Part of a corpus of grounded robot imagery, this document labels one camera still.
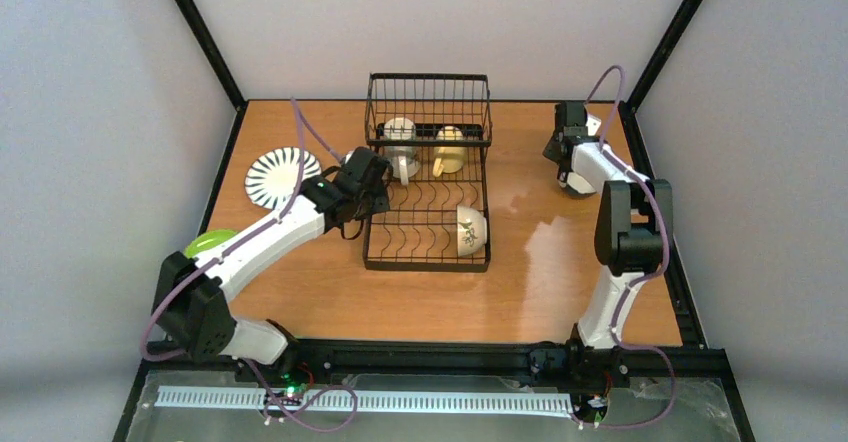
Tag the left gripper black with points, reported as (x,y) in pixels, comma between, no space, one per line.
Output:
(376,183)

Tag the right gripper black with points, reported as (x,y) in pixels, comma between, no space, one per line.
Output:
(559,145)

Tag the white mug coral pattern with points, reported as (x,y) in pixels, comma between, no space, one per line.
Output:
(404,159)

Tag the white blue striped plate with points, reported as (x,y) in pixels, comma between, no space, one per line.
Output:
(270,180)

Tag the black wire dish rack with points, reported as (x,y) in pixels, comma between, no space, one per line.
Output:
(418,233)

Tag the yellow mug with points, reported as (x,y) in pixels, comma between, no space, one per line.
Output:
(449,159)

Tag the cream bowl floral pattern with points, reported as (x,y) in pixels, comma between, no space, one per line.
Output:
(471,230)

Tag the white bowl dark outside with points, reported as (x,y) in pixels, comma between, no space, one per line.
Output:
(575,185)

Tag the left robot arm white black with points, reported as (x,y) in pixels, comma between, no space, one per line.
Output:
(193,294)

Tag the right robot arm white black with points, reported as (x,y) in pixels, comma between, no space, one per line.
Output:
(633,234)

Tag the green plate woven rim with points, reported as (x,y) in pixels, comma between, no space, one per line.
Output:
(208,240)

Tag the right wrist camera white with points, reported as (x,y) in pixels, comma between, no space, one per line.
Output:
(593,125)

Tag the black corner frame post right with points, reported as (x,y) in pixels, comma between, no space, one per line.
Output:
(663,51)

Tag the black corner frame post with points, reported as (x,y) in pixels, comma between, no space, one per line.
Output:
(663,51)
(210,49)

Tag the white slotted cable duct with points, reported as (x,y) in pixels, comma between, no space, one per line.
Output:
(367,401)

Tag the black corner frame post left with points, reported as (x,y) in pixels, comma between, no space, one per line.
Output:
(210,49)

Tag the black front frame rail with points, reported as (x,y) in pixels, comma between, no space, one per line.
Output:
(543,364)

